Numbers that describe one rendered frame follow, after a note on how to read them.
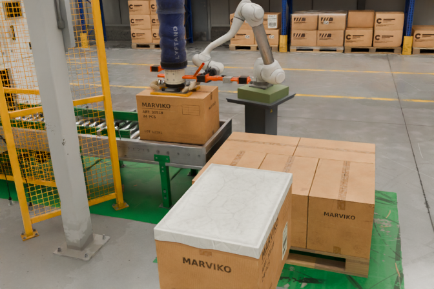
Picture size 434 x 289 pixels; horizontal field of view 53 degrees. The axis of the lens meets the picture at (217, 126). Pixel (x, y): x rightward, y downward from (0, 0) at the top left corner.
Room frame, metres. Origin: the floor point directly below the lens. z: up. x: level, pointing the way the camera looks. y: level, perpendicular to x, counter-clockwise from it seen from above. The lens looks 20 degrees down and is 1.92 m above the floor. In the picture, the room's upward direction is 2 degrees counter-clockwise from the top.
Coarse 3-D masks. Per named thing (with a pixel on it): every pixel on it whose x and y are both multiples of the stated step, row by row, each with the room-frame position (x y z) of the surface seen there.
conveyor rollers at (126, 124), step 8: (32, 120) 4.22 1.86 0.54; (40, 120) 4.20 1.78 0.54; (88, 120) 4.21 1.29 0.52; (96, 120) 4.18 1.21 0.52; (120, 120) 4.10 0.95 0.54; (120, 128) 3.92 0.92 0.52; (128, 128) 3.88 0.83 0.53; (136, 128) 3.85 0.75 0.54; (136, 136) 3.66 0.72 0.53; (200, 144) 3.41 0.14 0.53
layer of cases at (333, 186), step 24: (240, 144) 3.34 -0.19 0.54; (264, 144) 3.33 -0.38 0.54; (288, 144) 3.31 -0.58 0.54; (312, 144) 3.29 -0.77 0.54; (336, 144) 3.27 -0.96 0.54; (360, 144) 3.25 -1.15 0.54; (264, 168) 2.88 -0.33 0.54; (288, 168) 2.86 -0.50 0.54; (312, 168) 2.85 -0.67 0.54; (336, 168) 2.83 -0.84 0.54; (360, 168) 2.82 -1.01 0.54; (312, 192) 2.50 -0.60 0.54; (336, 192) 2.48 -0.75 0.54; (360, 192) 2.47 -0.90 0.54; (312, 216) 2.45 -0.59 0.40; (336, 216) 2.40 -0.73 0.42; (360, 216) 2.35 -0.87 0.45; (312, 240) 2.44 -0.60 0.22; (336, 240) 2.39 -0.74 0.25; (360, 240) 2.34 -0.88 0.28
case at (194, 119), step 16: (144, 96) 3.51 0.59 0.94; (160, 96) 3.46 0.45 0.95; (176, 96) 3.44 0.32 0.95; (192, 96) 3.43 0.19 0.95; (208, 96) 3.46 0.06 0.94; (144, 112) 3.51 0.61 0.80; (160, 112) 3.47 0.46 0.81; (176, 112) 3.42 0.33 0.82; (192, 112) 3.38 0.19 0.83; (208, 112) 3.44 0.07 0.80; (144, 128) 3.52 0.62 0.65; (160, 128) 3.47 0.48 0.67; (176, 128) 3.43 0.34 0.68; (192, 128) 3.38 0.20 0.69; (208, 128) 3.42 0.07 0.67
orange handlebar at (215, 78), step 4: (160, 68) 3.93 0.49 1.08; (160, 76) 3.62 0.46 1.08; (164, 76) 3.61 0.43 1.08; (184, 76) 3.55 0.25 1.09; (188, 76) 3.55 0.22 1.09; (208, 76) 3.53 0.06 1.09; (212, 76) 3.50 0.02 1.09; (216, 76) 3.48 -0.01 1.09; (212, 80) 3.47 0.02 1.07; (216, 80) 3.46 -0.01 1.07; (220, 80) 3.45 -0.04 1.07; (232, 80) 3.41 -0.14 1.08; (236, 80) 3.40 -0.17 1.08; (248, 80) 3.37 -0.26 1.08
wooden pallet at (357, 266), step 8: (296, 248) 2.48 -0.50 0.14; (304, 248) 2.46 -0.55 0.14; (288, 256) 2.55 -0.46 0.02; (296, 256) 2.55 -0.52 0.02; (304, 256) 2.54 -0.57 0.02; (336, 256) 2.39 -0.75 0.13; (344, 256) 2.37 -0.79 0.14; (352, 256) 2.36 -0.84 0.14; (296, 264) 2.47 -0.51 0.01; (304, 264) 2.46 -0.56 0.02; (312, 264) 2.45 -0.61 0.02; (320, 264) 2.45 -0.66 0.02; (328, 264) 2.44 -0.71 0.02; (336, 264) 2.44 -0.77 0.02; (344, 264) 2.44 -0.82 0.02; (352, 264) 2.36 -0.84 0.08; (360, 264) 2.34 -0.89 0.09; (368, 264) 2.32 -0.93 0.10; (336, 272) 2.39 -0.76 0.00; (344, 272) 2.37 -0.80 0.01; (352, 272) 2.36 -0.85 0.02; (360, 272) 2.34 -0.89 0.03
